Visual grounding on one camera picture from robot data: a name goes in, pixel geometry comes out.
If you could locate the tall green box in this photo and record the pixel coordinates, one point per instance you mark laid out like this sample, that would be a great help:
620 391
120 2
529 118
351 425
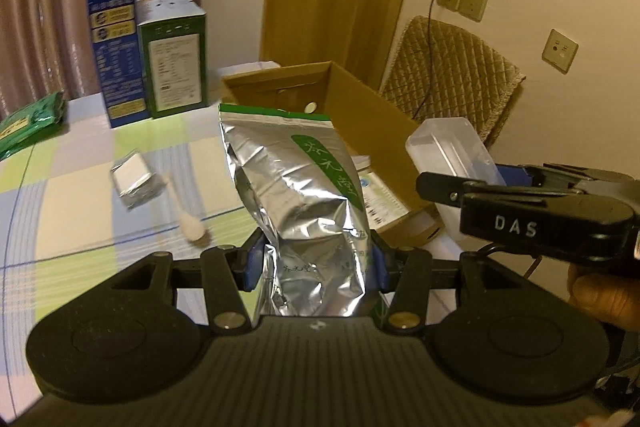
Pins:
175 72

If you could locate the small silver foil packet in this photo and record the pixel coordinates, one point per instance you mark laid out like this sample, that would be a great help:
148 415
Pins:
132 177

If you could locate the chair with quilted cover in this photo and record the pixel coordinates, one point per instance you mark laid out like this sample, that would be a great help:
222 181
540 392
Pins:
450 57

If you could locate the green plastic packet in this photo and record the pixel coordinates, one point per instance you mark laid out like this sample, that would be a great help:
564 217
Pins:
25 124

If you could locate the clear plastic box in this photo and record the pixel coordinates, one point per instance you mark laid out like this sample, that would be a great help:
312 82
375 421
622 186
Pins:
450 147

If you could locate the person's right hand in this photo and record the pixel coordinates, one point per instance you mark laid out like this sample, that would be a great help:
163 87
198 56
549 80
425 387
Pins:
605 297

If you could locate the silver foil bag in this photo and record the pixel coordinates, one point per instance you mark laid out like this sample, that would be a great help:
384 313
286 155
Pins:
295 187

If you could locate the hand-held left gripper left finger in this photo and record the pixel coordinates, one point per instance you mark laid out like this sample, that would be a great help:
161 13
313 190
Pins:
250 266

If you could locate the white medicine box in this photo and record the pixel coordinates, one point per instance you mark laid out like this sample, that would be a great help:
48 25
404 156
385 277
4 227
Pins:
381 202

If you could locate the white plastic spoon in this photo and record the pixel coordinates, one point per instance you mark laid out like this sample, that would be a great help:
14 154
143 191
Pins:
193 228

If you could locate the single wall socket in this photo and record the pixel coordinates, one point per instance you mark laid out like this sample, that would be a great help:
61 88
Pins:
560 51

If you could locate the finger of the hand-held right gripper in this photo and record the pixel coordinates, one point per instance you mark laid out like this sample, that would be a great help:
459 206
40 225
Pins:
440 187
520 176

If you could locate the brown cardboard box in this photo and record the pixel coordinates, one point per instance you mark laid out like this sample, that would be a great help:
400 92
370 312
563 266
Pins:
370 107

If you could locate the tall blue box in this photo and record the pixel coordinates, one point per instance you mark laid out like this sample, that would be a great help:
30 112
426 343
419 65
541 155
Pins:
117 72

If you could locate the double wall socket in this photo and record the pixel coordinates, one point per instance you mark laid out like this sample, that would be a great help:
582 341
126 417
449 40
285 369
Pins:
467 2

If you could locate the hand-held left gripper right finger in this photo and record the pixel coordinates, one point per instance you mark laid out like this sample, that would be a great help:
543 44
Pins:
378 268

